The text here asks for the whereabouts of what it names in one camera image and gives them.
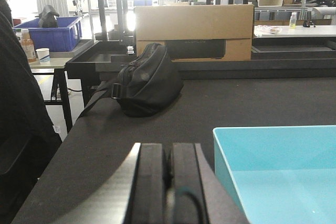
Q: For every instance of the black fabric bag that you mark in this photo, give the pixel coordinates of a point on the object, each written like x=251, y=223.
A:
x=143, y=87

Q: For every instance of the plastic wrapped package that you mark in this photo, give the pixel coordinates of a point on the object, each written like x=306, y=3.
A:
x=260, y=29

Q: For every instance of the black tray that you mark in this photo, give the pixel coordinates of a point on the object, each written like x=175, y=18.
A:
x=103, y=56

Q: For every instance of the black object in crate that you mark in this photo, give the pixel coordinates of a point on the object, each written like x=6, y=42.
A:
x=47, y=18

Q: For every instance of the orange drink bottle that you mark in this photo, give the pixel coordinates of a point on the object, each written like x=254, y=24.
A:
x=28, y=45

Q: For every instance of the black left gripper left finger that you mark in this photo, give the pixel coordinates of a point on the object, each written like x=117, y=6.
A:
x=133, y=194

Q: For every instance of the teal plastic bin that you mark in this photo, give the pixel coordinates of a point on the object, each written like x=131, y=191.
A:
x=278, y=174

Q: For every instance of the white paper cup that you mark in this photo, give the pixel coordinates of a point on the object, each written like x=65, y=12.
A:
x=43, y=54

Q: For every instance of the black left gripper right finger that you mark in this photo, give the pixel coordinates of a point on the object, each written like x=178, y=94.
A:
x=196, y=195

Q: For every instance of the blue crate on table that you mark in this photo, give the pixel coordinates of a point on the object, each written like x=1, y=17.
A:
x=64, y=38

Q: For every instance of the person in black clothing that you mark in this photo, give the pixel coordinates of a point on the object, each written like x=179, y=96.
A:
x=28, y=139

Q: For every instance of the large cardboard box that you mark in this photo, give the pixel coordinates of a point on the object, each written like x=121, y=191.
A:
x=198, y=32

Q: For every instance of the yellow drink bottle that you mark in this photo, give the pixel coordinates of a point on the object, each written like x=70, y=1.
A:
x=293, y=20

